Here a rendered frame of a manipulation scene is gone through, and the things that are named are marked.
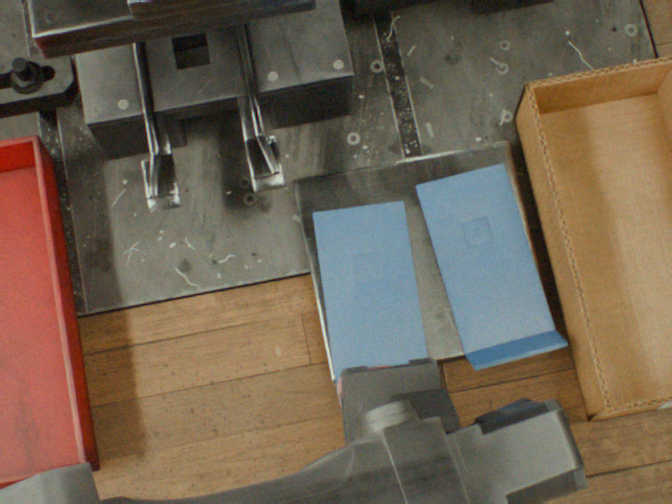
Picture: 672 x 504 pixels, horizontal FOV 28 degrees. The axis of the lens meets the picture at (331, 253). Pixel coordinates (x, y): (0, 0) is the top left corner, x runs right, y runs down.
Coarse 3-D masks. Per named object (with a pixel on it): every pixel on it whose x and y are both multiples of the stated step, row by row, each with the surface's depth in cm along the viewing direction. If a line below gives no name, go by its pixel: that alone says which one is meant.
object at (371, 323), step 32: (320, 224) 103; (352, 224) 103; (384, 224) 103; (320, 256) 102; (384, 256) 102; (352, 288) 102; (384, 288) 102; (416, 288) 102; (352, 320) 101; (384, 320) 101; (416, 320) 101; (352, 352) 100; (384, 352) 100; (416, 352) 100
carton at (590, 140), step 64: (640, 64) 101; (576, 128) 107; (640, 128) 107; (576, 192) 106; (640, 192) 106; (576, 256) 104; (640, 256) 104; (576, 320) 99; (640, 320) 103; (640, 384) 102
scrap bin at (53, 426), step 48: (0, 144) 101; (0, 192) 106; (48, 192) 101; (0, 240) 105; (48, 240) 99; (0, 288) 104; (48, 288) 104; (0, 336) 103; (48, 336) 103; (0, 384) 102; (48, 384) 102; (0, 432) 101; (48, 432) 101; (0, 480) 98
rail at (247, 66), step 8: (240, 24) 100; (240, 32) 100; (240, 40) 100; (240, 48) 100; (248, 56) 100; (248, 64) 99; (248, 72) 99; (248, 80) 99; (248, 88) 99; (248, 96) 99; (256, 96) 99; (256, 104) 99; (256, 112) 98; (256, 120) 98; (256, 128) 98
